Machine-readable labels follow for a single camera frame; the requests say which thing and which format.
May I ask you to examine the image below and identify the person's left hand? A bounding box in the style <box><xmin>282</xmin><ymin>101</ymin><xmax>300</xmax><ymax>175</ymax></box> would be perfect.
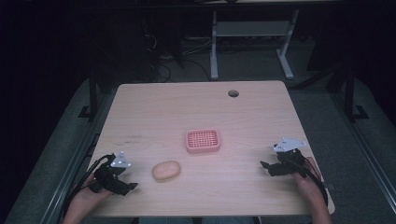
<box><xmin>71</xmin><ymin>174</ymin><xmax>114</xmax><ymax>210</ymax></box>

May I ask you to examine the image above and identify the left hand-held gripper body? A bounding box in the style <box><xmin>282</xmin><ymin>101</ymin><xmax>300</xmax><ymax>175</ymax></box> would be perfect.
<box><xmin>91</xmin><ymin>151</ymin><xmax>132</xmax><ymax>193</ymax></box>

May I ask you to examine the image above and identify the white metal desk frame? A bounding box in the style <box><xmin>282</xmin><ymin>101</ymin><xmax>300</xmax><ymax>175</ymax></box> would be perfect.
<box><xmin>209</xmin><ymin>8</ymin><xmax>295</xmax><ymax>81</ymax></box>

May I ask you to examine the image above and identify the grey metal rail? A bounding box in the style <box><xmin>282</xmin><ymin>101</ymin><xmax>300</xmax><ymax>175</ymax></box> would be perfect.
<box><xmin>39</xmin><ymin>90</ymin><xmax>117</xmax><ymax>224</ymax></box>
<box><xmin>329</xmin><ymin>90</ymin><xmax>396</xmax><ymax>207</ymax></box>

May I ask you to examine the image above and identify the black metal stand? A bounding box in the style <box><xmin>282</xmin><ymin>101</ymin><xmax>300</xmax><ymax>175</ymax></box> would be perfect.
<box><xmin>78</xmin><ymin>69</ymin><xmax>101</xmax><ymax>120</ymax></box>
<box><xmin>343</xmin><ymin>62</ymin><xmax>370</xmax><ymax>122</ymax></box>

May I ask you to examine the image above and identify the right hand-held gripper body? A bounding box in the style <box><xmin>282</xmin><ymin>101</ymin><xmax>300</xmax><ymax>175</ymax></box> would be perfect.
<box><xmin>273</xmin><ymin>137</ymin><xmax>309</xmax><ymax>179</ymax></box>

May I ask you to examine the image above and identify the pink soap dish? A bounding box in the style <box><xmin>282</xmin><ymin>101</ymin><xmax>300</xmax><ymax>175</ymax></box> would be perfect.
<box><xmin>185</xmin><ymin>128</ymin><xmax>221</xmax><ymax>155</ymax></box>

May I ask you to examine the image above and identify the person's right hand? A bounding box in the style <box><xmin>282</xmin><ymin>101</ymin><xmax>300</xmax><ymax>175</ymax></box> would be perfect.
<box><xmin>292</xmin><ymin>156</ymin><xmax>325</xmax><ymax>197</ymax></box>

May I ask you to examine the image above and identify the bundle of floor cables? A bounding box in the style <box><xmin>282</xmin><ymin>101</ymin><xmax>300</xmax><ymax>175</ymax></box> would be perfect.
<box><xmin>142</xmin><ymin>29</ymin><xmax>213</xmax><ymax>84</ymax></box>

